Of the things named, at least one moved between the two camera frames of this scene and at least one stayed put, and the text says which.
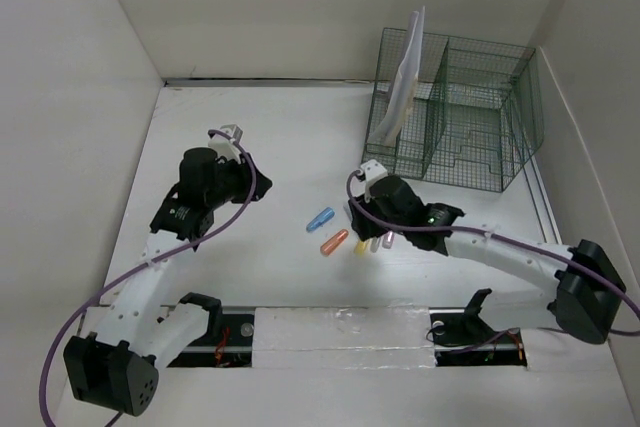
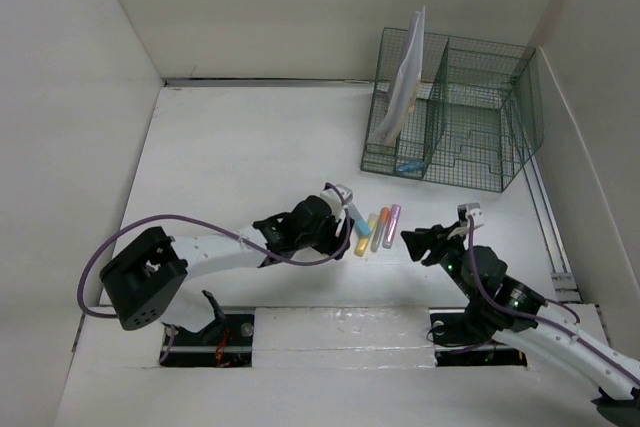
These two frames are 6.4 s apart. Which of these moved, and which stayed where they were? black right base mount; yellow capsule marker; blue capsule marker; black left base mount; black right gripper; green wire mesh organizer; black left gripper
Moved: black right gripper; black left gripper; blue capsule marker
Stayed: black right base mount; green wire mesh organizer; yellow capsule marker; black left base mount
